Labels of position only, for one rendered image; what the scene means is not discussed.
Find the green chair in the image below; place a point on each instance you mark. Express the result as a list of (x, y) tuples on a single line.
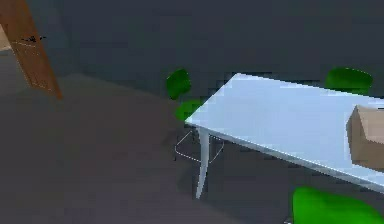
[(348, 80), (179, 83), (330, 208)]

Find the white table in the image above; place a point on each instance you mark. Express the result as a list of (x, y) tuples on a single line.
[(283, 120)]

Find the brown wooden room door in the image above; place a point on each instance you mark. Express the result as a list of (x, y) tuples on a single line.
[(31, 60)]

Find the brown cardboard box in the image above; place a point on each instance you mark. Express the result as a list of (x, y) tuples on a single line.
[(366, 140)]

